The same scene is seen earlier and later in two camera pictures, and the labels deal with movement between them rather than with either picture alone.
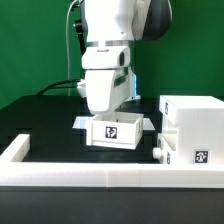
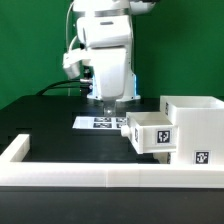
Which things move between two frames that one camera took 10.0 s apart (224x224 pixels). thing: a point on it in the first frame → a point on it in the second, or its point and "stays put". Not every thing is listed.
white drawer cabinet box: (200, 128) stays put
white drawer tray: (118, 129) → (150, 132)
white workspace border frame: (16, 173) stays put
